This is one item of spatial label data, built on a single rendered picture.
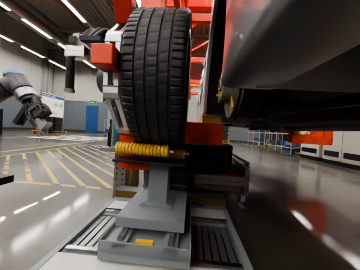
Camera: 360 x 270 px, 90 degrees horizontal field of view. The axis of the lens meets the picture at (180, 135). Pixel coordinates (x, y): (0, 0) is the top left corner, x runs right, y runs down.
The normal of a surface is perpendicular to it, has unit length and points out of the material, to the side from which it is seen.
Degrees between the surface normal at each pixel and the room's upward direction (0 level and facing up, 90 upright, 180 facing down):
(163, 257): 90
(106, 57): 90
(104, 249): 90
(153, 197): 90
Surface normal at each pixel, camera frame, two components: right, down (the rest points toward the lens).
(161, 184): -0.07, 0.02
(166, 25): -0.04, -0.38
